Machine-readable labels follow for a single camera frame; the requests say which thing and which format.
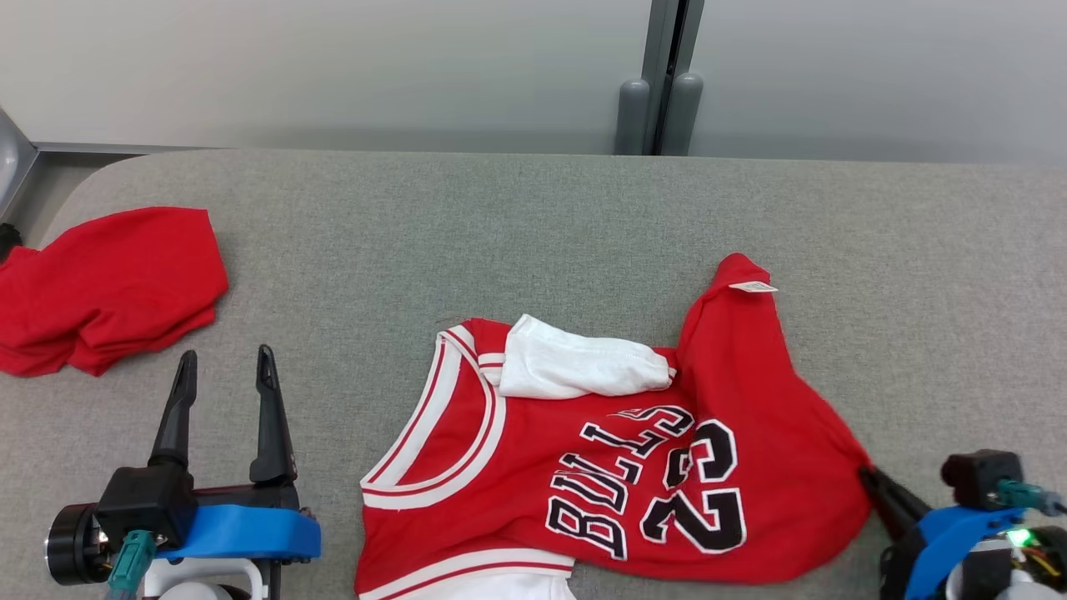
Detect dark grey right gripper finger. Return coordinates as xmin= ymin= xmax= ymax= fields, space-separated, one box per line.
xmin=859 ymin=465 xmax=933 ymax=522
xmin=867 ymin=487 xmax=916 ymax=541

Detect grey metal partition post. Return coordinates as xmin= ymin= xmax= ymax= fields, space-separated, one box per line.
xmin=638 ymin=0 xmax=705 ymax=157

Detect grey cylindrical post cap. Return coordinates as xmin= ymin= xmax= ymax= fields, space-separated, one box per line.
xmin=663 ymin=72 xmax=704 ymax=157
xmin=617 ymin=79 xmax=651 ymax=157

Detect teal right camera connector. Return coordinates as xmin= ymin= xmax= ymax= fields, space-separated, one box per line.
xmin=992 ymin=481 xmax=1067 ymax=516

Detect teal left camera connector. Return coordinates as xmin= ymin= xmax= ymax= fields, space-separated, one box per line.
xmin=107 ymin=531 xmax=158 ymax=600

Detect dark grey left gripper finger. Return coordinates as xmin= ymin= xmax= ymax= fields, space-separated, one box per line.
xmin=248 ymin=345 xmax=298 ymax=486
xmin=148 ymin=350 xmax=198 ymax=468

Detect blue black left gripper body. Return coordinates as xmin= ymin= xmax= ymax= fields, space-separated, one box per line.
xmin=46 ymin=483 xmax=322 ymax=600

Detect teal camera connector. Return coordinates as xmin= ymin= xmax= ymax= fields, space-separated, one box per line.
xmin=992 ymin=481 xmax=1067 ymax=516
xmin=107 ymin=531 xmax=158 ymax=600

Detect red Bulls basketball jersey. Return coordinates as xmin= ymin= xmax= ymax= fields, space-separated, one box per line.
xmin=354 ymin=252 xmax=874 ymax=600

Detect grey metal baseboard rail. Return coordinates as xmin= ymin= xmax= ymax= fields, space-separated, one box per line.
xmin=0 ymin=108 xmax=209 ymax=219

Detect red shorts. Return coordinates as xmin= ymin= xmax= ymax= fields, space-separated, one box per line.
xmin=0 ymin=207 xmax=229 ymax=378

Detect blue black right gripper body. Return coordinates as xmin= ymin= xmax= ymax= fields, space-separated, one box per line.
xmin=879 ymin=504 xmax=1067 ymax=600

